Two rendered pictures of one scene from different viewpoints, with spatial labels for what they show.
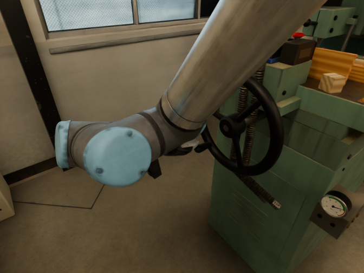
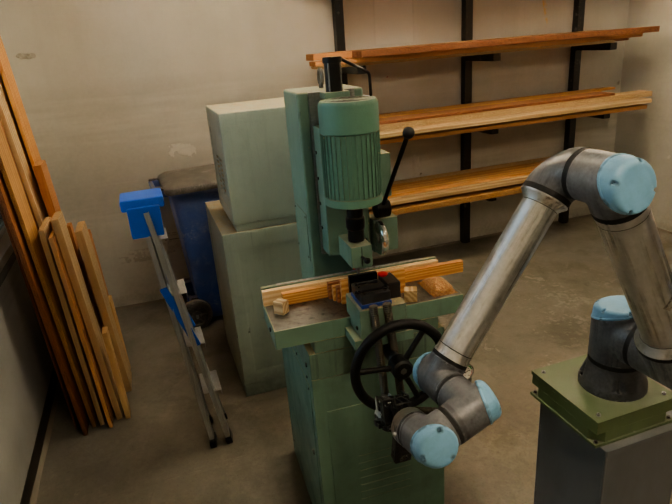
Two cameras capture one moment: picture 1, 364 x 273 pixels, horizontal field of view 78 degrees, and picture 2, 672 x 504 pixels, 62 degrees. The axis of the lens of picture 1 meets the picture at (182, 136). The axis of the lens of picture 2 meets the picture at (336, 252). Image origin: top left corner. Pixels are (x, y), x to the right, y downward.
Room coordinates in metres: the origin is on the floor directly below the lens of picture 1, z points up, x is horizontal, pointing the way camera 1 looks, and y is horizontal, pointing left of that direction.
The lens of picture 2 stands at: (0.17, 1.17, 1.67)
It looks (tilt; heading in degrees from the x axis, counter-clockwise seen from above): 21 degrees down; 291
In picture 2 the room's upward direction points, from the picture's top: 4 degrees counter-clockwise
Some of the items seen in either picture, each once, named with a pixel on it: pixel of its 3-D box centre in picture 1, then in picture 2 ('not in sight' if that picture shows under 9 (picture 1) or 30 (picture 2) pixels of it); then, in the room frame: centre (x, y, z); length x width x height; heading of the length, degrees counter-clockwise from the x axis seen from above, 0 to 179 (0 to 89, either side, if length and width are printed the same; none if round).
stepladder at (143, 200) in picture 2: not in sight; (180, 323); (1.60, -0.60, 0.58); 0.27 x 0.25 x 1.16; 40
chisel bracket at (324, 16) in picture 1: (327, 24); (355, 251); (0.72, -0.43, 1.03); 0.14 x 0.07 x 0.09; 126
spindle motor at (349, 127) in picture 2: not in sight; (350, 152); (0.71, -0.41, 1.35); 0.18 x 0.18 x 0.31
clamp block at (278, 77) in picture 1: (270, 75); (375, 311); (0.61, -0.25, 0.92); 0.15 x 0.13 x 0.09; 36
